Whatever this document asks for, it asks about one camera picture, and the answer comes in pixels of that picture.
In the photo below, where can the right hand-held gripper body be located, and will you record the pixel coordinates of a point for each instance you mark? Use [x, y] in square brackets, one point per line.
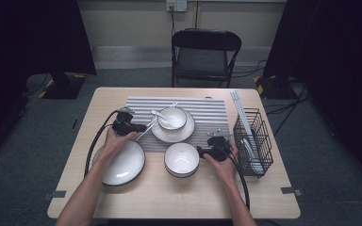
[219, 149]

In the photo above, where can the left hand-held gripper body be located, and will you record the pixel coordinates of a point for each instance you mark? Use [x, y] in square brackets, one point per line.
[125, 125]

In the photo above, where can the small white plate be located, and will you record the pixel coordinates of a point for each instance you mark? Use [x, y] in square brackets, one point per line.
[169, 135]

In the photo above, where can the white bowl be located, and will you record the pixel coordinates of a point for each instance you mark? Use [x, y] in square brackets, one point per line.
[177, 124]
[182, 158]

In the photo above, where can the person's right hand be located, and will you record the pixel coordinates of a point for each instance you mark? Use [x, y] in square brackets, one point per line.
[224, 169]

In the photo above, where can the person's left hand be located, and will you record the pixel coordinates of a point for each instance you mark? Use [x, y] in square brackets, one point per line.
[116, 146]

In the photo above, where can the grey striped placemat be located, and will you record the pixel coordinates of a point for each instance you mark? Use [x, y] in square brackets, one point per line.
[210, 119]

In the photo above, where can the large white plate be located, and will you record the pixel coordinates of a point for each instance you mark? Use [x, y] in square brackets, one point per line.
[128, 163]

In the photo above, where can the small black floor strip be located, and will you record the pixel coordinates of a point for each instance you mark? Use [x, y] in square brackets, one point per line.
[74, 123]

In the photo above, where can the black stand base yellow tape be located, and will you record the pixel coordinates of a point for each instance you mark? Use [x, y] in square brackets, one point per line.
[64, 88]
[273, 89]

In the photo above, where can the grey floor tape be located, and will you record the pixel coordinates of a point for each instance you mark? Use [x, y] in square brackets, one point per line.
[55, 195]
[291, 191]

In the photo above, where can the black folding chair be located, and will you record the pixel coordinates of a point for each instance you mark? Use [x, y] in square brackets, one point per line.
[204, 59]

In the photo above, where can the grey round floor disc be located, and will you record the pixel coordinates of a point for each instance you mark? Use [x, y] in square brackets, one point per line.
[36, 83]

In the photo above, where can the black curtain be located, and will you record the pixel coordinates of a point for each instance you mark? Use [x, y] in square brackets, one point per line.
[333, 62]
[28, 34]

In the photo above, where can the white wall socket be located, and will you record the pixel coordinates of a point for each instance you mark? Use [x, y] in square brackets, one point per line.
[176, 5]

